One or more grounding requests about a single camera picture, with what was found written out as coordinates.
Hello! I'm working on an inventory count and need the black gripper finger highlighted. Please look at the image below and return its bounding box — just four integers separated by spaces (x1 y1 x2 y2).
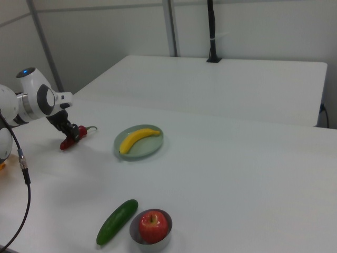
68 123 81 143
61 123 72 139

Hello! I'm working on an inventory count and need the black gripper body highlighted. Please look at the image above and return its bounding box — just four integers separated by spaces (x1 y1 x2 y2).
46 109 72 134

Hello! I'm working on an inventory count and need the red chili pepper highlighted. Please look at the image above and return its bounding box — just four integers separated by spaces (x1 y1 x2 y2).
60 125 98 151

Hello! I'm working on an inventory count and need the light green plastic plate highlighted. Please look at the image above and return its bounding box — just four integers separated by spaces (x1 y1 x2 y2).
113 124 164 162

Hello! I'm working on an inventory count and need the yellow banana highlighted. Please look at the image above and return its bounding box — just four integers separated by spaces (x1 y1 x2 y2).
118 128 161 154

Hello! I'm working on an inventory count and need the green cucumber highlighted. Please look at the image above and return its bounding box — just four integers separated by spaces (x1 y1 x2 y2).
95 199 139 248

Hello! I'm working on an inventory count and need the red apple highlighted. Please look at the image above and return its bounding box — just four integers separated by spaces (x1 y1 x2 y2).
138 210 169 245

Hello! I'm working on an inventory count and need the grey metal bowl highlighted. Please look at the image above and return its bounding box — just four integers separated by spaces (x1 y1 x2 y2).
129 209 173 252

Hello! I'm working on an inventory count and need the white side table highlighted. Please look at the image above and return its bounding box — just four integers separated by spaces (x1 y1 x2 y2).
71 55 329 128

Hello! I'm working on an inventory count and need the black cable with metal connector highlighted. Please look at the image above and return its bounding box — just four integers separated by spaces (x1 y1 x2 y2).
0 110 33 250

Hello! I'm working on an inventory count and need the black camera stand pole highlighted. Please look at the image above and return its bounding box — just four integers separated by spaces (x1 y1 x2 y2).
205 0 223 64

